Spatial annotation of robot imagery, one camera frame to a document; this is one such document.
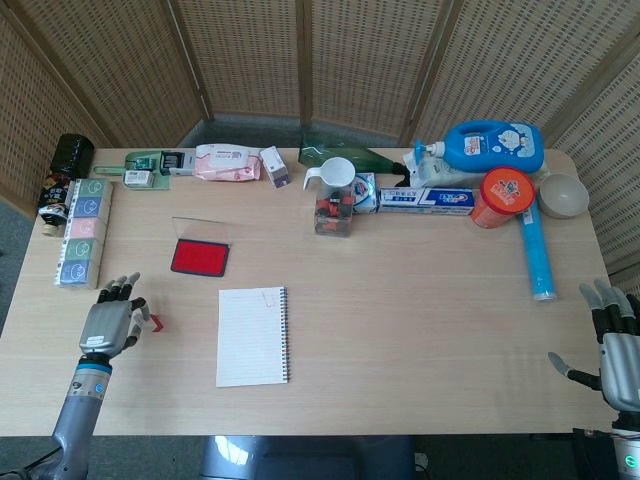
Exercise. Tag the pink wet wipes pack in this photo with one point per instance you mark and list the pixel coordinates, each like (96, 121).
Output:
(225, 162)

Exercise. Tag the white purple small carton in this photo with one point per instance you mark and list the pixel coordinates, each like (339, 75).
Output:
(275, 167)

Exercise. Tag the beige bowl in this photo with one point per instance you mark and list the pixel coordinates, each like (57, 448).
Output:
(562, 196)

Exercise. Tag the small white box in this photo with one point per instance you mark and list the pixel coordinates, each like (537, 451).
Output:
(138, 178)

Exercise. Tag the orange cylindrical canister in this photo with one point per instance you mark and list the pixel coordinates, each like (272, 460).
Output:
(502, 195)

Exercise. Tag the woven folding screen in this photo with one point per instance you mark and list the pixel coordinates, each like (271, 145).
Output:
(350, 60)

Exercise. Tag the white spiral notepad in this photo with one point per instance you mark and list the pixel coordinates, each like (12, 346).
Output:
(252, 337)

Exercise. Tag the small green box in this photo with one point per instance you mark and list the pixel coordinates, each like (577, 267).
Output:
(144, 163)

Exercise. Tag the blue white toothpaste box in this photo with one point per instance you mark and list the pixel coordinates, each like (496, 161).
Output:
(425, 200)

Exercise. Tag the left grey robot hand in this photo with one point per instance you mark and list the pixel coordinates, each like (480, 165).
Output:
(107, 322)

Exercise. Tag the red ink pad clear lid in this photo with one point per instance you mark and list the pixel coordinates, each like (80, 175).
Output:
(200, 257)

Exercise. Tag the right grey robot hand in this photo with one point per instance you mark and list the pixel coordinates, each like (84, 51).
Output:
(620, 365)

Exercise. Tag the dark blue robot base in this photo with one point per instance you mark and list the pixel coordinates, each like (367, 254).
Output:
(300, 457)

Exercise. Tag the dark sauce bottle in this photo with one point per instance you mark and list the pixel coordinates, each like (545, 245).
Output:
(62, 175)

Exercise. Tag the blue pump bottle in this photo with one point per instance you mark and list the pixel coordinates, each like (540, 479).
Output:
(495, 145)

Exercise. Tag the small red stamp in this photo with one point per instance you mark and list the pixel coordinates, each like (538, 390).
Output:
(160, 324)

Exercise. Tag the green plastic dustpan tray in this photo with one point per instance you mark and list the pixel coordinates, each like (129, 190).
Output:
(160, 184)

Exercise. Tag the white refill pouch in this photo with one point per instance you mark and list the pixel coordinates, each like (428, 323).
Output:
(440, 172)

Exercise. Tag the clear coffee capsule box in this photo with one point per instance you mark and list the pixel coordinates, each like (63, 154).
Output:
(332, 212)

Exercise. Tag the white blue soap box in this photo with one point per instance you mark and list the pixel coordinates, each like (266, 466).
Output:
(366, 192)

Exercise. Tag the green glass bottle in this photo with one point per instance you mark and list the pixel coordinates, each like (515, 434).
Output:
(370, 159)

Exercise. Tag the blue cylindrical tube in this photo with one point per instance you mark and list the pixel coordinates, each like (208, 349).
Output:
(539, 255)

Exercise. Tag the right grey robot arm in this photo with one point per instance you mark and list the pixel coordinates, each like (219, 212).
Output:
(627, 445)

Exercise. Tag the multicolour tissue packet bundle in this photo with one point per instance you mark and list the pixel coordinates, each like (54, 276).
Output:
(82, 232)

